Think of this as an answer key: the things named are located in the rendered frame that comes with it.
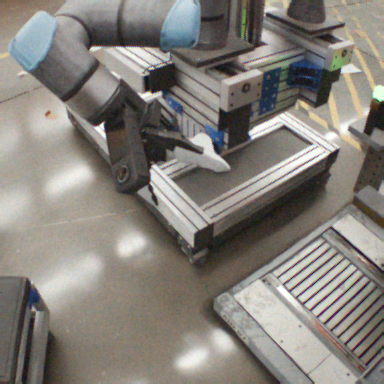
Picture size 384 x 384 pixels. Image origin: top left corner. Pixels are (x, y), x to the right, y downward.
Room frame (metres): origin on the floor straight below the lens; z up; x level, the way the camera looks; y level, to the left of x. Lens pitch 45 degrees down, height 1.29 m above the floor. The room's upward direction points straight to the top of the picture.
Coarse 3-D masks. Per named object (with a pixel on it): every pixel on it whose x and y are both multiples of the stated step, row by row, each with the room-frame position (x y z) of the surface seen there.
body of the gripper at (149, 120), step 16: (128, 96) 0.49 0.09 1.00; (112, 112) 0.43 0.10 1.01; (144, 112) 0.49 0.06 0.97; (160, 112) 0.49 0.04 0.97; (144, 128) 0.44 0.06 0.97; (160, 128) 0.48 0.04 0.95; (176, 128) 0.49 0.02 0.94; (144, 144) 0.43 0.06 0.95; (160, 144) 0.43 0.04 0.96; (160, 160) 0.43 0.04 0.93
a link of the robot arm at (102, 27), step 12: (72, 0) 0.57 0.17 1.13; (84, 0) 0.56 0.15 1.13; (96, 0) 0.56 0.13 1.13; (108, 0) 0.55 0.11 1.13; (120, 0) 0.55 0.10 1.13; (60, 12) 0.53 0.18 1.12; (72, 12) 0.52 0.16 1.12; (84, 12) 0.53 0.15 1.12; (96, 12) 0.53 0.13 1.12; (108, 12) 0.53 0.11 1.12; (84, 24) 0.51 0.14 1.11; (96, 24) 0.53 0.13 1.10; (108, 24) 0.52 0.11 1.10; (96, 36) 0.52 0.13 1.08; (108, 36) 0.52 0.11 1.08
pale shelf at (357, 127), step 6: (360, 120) 1.27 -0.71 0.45; (348, 126) 1.23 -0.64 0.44; (354, 126) 1.22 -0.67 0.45; (360, 126) 1.22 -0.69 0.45; (354, 132) 1.20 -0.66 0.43; (360, 132) 1.18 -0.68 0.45; (378, 132) 1.19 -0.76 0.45; (360, 138) 1.17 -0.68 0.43; (366, 138) 1.15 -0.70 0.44; (372, 138) 1.14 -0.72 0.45; (378, 138) 1.15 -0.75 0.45; (372, 144) 1.13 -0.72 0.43; (378, 144) 1.11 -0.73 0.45; (378, 150) 1.10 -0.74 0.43
